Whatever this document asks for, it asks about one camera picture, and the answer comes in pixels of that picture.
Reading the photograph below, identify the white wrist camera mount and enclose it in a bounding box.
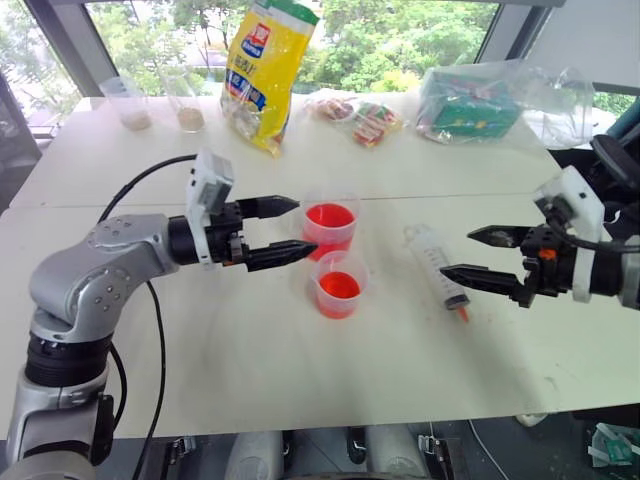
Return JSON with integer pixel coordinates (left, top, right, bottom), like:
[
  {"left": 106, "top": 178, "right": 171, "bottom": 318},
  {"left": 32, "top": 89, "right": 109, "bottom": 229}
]
[
  {"left": 532, "top": 166, "right": 609, "bottom": 304},
  {"left": 185, "top": 148, "right": 236, "bottom": 267}
]

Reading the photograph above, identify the black office chair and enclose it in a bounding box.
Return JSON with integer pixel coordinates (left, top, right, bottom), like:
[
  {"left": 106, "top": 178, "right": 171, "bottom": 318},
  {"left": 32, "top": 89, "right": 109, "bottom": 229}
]
[{"left": 588, "top": 99, "right": 640, "bottom": 242}]

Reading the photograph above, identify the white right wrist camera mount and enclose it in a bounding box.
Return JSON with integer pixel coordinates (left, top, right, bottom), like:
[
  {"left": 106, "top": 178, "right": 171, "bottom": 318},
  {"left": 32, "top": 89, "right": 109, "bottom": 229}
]
[{"left": 532, "top": 166, "right": 609, "bottom": 304}]

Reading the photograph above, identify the clear bag of red candies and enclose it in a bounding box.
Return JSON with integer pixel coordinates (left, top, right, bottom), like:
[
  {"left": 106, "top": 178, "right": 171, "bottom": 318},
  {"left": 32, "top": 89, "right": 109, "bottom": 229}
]
[{"left": 304, "top": 94, "right": 359, "bottom": 124}]

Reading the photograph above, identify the large clear plastic bag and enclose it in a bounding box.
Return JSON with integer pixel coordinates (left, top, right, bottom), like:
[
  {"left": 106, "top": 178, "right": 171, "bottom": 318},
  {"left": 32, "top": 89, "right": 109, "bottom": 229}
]
[{"left": 415, "top": 58, "right": 597, "bottom": 150}]

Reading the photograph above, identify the thin white floor cable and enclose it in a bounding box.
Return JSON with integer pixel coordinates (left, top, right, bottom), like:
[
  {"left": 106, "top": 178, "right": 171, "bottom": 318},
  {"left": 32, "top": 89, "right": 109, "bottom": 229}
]
[{"left": 466, "top": 418, "right": 507, "bottom": 480}]

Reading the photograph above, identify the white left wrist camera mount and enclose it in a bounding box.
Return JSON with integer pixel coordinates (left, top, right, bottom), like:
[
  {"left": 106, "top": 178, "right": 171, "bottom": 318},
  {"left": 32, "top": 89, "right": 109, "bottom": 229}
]
[{"left": 185, "top": 148, "right": 236, "bottom": 267}]

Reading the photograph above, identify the clear bag of colourful candies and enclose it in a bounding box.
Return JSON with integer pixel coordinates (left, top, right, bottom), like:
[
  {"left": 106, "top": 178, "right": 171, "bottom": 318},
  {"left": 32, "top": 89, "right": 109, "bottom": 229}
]
[{"left": 351, "top": 101, "right": 406, "bottom": 149}]

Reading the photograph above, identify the green and white packaging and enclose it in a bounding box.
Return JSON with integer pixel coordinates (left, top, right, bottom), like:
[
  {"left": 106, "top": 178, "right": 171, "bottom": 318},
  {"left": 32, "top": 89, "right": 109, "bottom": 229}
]
[{"left": 586, "top": 421, "right": 640, "bottom": 469}]

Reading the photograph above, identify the small clear cup red liquid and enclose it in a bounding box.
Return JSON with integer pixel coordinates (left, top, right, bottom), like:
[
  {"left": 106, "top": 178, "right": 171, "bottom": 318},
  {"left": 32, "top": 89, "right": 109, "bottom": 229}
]
[{"left": 309, "top": 250, "right": 372, "bottom": 320}]

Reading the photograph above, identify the large clear plastic syringe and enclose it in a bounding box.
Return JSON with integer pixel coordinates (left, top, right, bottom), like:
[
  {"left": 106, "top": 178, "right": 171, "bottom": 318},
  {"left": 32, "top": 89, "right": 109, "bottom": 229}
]
[{"left": 403, "top": 224, "right": 473, "bottom": 324}]

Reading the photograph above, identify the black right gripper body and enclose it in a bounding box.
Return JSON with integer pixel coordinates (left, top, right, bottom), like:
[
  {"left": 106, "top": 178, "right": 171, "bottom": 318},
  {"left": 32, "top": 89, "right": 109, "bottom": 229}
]
[{"left": 509, "top": 223, "right": 577, "bottom": 309}]

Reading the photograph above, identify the green printed box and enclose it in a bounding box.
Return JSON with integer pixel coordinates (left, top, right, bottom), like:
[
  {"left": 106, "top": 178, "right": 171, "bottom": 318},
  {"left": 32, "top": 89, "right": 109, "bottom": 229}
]
[{"left": 428, "top": 71, "right": 522, "bottom": 142}]

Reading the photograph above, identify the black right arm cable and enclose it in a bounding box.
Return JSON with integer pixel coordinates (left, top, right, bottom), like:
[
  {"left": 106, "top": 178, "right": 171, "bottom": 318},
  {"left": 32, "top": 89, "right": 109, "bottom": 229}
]
[{"left": 543, "top": 198, "right": 640, "bottom": 254}]

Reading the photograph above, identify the large clear cup red liquid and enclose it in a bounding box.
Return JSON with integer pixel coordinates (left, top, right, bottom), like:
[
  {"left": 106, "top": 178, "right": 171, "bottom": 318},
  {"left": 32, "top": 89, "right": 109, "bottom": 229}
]
[{"left": 301, "top": 188, "right": 362, "bottom": 264}]

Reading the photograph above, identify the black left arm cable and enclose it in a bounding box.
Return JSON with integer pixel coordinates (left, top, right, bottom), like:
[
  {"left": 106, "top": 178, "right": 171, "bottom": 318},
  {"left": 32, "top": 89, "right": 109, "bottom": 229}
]
[{"left": 97, "top": 153, "right": 199, "bottom": 480}]

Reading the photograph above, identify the yellow snack bag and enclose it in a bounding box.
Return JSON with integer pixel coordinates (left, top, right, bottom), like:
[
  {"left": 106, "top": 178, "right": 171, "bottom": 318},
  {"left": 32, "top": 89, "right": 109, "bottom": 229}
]
[{"left": 220, "top": 0, "right": 322, "bottom": 160}]

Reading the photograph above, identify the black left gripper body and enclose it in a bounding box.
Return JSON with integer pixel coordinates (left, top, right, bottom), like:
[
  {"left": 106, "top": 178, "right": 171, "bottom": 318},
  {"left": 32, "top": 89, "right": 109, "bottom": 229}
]
[{"left": 204, "top": 199, "right": 251, "bottom": 266}]

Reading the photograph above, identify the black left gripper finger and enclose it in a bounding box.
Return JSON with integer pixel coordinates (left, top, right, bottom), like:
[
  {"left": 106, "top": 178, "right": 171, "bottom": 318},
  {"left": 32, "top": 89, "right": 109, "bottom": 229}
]
[
  {"left": 245, "top": 239, "right": 321, "bottom": 274},
  {"left": 235, "top": 194, "right": 303, "bottom": 221}
]

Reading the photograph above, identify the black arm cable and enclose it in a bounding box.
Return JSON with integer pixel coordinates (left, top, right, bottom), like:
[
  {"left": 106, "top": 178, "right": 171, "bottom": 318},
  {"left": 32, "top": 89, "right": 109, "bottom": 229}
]
[
  {"left": 97, "top": 153, "right": 199, "bottom": 480},
  {"left": 543, "top": 198, "right": 640, "bottom": 254}
]

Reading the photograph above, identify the clear plastic cup with grains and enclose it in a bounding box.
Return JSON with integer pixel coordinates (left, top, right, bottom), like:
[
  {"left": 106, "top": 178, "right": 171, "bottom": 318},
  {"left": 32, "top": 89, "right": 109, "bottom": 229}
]
[
  {"left": 98, "top": 76, "right": 153, "bottom": 133},
  {"left": 161, "top": 64, "right": 207, "bottom": 134}
]

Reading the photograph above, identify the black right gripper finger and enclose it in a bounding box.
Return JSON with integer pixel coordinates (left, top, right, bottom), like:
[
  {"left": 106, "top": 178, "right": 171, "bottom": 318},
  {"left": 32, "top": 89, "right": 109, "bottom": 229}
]
[
  {"left": 465, "top": 224, "right": 524, "bottom": 250},
  {"left": 439, "top": 264, "right": 522, "bottom": 302}
]

